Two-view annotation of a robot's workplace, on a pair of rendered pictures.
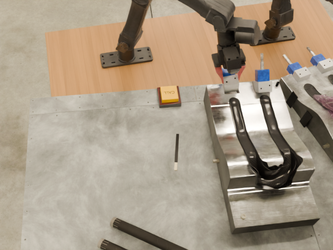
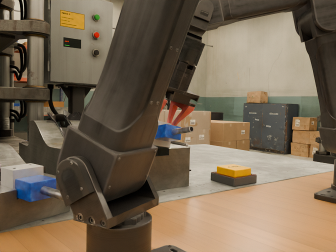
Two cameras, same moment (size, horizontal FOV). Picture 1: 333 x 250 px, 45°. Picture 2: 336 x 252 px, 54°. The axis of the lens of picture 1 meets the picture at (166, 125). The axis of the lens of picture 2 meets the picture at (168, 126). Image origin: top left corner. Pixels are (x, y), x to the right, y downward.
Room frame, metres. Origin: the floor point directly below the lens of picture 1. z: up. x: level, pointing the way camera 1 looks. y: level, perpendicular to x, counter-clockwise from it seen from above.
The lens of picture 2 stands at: (1.52, -0.50, 0.98)
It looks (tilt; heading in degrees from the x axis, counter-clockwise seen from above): 3 degrees down; 154
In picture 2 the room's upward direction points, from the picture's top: 2 degrees clockwise
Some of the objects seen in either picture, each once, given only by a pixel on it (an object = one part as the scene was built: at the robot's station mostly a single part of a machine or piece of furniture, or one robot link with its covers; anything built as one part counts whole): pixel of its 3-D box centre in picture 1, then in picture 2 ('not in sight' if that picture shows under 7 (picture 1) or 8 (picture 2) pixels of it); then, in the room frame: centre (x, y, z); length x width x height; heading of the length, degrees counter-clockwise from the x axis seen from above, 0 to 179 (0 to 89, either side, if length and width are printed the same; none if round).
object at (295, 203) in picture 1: (258, 147); (92, 147); (0.65, -0.30, 0.87); 0.50 x 0.26 x 0.14; 10
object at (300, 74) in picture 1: (293, 67); (39, 188); (1.01, -0.46, 0.86); 0.13 x 0.05 x 0.05; 28
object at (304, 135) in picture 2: not in sight; (313, 137); (-3.34, 5.24, 0.42); 0.86 x 0.33 x 0.83; 11
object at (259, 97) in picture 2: not in sight; (257, 97); (-4.71, 4.87, 1.26); 0.42 x 0.33 x 0.29; 11
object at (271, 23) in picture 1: (279, 19); (110, 185); (1.22, -0.41, 0.90); 0.09 x 0.06 x 0.06; 125
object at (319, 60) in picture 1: (316, 59); not in sight; (1.06, -0.55, 0.86); 0.13 x 0.05 x 0.05; 28
